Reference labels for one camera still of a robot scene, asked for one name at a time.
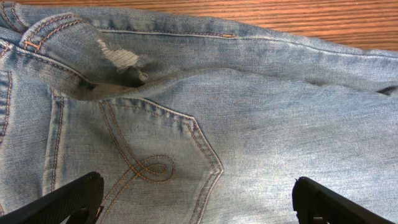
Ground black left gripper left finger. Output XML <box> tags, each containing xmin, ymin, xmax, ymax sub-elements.
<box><xmin>1</xmin><ymin>172</ymin><xmax>104</xmax><ymax>224</ymax></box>

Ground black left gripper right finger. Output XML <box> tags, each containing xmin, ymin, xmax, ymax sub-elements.
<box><xmin>292</xmin><ymin>177</ymin><xmax>393</xmax><ymax>224</ymax></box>

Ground medium blue denim jeans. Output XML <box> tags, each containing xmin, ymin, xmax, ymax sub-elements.
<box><xmin>1</xmin><ymin>2</ymin><xmax>397</xmax><ymax>223</ymax></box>

